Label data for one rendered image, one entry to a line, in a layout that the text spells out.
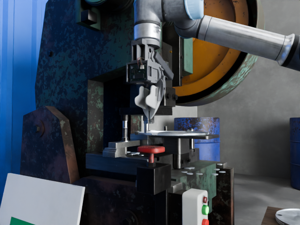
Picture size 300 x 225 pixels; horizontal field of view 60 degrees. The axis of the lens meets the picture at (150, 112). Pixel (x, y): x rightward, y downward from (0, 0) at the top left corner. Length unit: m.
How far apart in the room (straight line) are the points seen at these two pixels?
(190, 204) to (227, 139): 3.71
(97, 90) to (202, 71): 0.60
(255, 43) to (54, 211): 0.93
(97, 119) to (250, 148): 3.47
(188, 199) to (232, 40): 0.48
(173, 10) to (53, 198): 0.83
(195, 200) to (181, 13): 0.51
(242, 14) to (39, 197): 1.24
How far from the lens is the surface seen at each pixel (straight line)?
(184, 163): 1.07
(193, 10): 0.74
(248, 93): 4.38
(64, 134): 1.12
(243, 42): 0.84
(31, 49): 2.14
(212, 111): 4.52
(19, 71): 2.06
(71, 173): 1.11
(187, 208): 0.79
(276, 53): 0.86
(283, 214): 1.55
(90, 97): 1.12
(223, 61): 1.38
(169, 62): 1.17
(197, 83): 1.41
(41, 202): 1.21
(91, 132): 1.12
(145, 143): 1.07
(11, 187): 1.39
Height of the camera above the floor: 0.83
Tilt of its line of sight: 2 degrees up
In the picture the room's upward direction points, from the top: straight up
